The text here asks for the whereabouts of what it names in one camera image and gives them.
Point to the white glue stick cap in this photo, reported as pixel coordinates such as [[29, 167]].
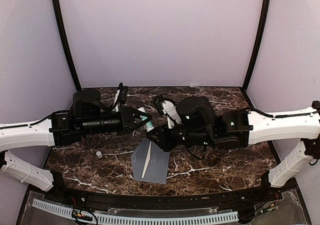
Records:
[[99, 154]]

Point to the black left frame post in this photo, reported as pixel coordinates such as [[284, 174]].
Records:
[[65, 44]]

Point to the black frame post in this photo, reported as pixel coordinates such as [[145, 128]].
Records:
[[65, 44], [256, 46]]

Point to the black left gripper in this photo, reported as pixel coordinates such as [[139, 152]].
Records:
[[127, 115]]

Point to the grey paper envelope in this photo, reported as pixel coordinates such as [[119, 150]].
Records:
[[158, 166]]

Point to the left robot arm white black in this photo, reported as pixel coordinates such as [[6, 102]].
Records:
[[86, 116]]

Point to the white slotted cable duct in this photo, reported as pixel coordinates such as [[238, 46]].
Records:
[[86, 217]]

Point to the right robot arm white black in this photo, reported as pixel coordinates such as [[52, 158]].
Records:
[[193, 122]]

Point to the beige letter sheet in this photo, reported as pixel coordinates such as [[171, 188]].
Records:
[[147, 160]]

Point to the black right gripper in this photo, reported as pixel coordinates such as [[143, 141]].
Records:
[[164, 142]]

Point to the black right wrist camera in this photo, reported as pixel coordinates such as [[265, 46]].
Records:
[[158, 103]]

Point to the black right frame post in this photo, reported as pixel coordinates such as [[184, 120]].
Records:
[[256, 46]]

